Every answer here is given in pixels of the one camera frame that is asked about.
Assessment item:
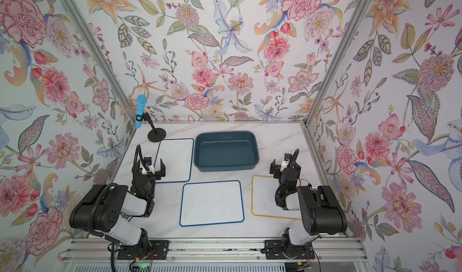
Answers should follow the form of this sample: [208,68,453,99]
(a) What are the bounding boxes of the yellow framed whiteboard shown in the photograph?
[251,175,302,220]

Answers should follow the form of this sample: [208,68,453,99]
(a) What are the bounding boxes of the dark blue framed whiteboard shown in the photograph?
[155,138,194,184]

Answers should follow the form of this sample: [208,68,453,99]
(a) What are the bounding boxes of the teal plastic storage box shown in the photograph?
[193,131,259,172]

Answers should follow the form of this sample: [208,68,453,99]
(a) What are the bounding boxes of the bright blue framed whiteboard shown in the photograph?
[179,180,245,227]

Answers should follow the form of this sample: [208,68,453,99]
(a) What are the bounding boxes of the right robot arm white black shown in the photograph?
[262,149,348,259]

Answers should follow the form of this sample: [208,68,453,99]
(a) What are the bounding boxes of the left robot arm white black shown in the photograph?
[69,145,166,259]

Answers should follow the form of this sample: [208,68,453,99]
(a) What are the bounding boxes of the black microphone stand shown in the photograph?
[143,113,167,143]

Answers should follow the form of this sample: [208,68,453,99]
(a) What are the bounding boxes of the blue microphone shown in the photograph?
[135,95,148,129]

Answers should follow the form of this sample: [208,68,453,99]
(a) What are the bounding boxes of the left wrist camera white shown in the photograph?
[141,157,155,175]

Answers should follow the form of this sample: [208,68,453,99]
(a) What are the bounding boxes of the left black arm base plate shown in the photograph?
[117,240,170,261]

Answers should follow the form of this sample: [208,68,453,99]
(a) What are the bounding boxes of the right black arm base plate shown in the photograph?
[261,240,315,261]

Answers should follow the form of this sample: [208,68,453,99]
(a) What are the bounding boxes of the aluminium mounting rail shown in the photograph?
[58,237,372,272]

